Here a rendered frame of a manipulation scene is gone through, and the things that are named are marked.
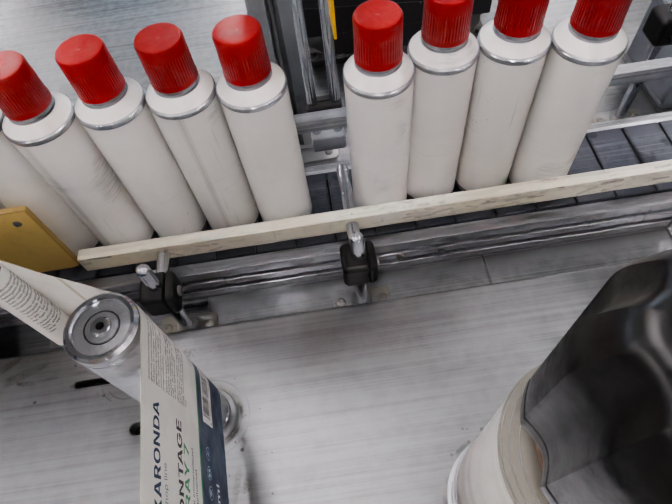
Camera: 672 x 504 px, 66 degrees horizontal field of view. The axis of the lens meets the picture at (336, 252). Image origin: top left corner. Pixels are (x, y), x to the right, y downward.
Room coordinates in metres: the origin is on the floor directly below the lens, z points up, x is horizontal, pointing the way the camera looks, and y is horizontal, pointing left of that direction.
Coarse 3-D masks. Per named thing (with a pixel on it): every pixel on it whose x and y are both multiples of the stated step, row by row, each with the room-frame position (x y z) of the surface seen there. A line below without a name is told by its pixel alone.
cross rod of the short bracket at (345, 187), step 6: (342, 168) 0.32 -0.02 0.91; (342, 174) 0.31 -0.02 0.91; (348, 174) 0.32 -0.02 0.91; (342, 180) 0.31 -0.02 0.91; (348, 180) 0.31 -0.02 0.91; (342, 186) 0.30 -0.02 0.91; (348, 186) 0.30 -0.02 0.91; (342, 192) 0.29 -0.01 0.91; (348, 192) 0.29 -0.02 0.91; (342, 198) 0.29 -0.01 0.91; (348, 198) 0.29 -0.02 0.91; (342, 204) 0.28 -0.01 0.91; (348, 204) 0.28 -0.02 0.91; (354, 204) 0.28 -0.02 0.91; (348, 222) 0.26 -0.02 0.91; (354, 222) 0.26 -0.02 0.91; (348, 228) 0.25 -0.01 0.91; (354, 228) 0.25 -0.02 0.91; (348, 234) 0.25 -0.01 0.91; (348, 240) 0.24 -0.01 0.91
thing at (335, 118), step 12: (648, 60) 0.35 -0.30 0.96; (660, 60) 0.35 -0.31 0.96; (624, 72) 0.34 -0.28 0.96; (636, 72) 0.34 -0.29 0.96; (648, 72) 0.34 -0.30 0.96; (660, 72) 0.34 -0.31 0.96; (612, 84) 0.34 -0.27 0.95; (336, 108) 0.35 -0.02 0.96; (300, 120) 0.34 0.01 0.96; (312, 120) 0.34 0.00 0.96; (324, 120) 0.34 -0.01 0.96; (336, 120) 0.34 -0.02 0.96; (300, 132) 0.34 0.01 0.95
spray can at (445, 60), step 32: (448, 0) 0.30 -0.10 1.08; (448, 32) 0.30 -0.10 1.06; (416, 64) 0.30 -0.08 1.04; (448, 64) 0.29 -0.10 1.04; (416, 96) 0.30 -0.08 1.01; (448, 96) 0.29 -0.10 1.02; (416, 128) 0.30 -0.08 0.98; (448, 128) 0.29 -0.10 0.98; (416, 160) 0.29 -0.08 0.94; (448, 160) 0.29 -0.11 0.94; (416, 192) 0.29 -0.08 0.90; (448, 192) 0.29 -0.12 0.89
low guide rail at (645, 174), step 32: (480, 192) 0.27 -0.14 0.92; (512, 192) 0.26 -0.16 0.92; (544, 192) 0.26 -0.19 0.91; (576, 192) 0.26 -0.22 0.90; (256, 224) 0.27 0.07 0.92; (288, 224) 0.26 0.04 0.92; (320, 224) 0.26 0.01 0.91; (384, 224) 0.26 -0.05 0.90; (96, 256) 0.26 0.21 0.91; (128, 256) 0.26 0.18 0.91
